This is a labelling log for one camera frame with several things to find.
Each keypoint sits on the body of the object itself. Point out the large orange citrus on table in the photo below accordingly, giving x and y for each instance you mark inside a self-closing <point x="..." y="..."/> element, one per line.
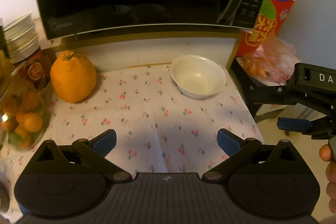
<point x="73" y="76"/>

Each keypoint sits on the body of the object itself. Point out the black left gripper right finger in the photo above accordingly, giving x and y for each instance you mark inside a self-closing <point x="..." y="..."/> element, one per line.
<point x="239" y="152"/>

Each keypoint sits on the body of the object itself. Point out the cherry print tablecloth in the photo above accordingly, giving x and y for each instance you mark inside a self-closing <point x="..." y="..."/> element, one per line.
<point x="159" y="129"/>

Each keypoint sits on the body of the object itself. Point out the red fruit gift box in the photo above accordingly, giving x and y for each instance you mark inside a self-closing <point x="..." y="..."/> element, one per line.
<point x="270" y="19"/>

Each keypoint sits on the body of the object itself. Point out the glass jar with tangerines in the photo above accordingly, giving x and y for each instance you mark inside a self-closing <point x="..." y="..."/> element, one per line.
<point x="24" y="113"/>

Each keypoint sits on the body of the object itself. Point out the red labelled tin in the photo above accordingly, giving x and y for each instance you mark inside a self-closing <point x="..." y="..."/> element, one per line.
<point x="36" y="68"/>

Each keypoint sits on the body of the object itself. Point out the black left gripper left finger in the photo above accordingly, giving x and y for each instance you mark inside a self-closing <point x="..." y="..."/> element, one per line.
<point x="94" y="151"/>

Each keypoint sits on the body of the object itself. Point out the plastic bag of fruit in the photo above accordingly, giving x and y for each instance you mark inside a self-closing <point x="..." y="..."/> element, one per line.
<point x="273" y="61"/>

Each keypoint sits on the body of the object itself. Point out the black and white carton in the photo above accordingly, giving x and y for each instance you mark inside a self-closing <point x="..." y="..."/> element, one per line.
<point x="245" y="85"/>

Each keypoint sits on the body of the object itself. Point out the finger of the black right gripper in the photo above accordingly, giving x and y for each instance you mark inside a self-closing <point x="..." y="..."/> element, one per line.
<point x="272" y="95"/>

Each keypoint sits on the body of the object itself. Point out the stack of white containers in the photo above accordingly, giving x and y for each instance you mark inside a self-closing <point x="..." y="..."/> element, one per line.
<point x="21" y="38"/>

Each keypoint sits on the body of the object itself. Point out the person's right hand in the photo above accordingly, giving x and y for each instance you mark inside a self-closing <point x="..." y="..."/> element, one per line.
<point x="326" y="155"/>

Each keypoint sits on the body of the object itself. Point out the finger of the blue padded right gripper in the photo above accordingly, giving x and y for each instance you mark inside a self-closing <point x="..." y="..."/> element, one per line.
<point x="295" y="125"/>

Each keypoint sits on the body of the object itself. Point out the small white bowl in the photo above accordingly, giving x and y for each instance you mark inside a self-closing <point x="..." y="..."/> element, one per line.
<point x="198" y="77"/>

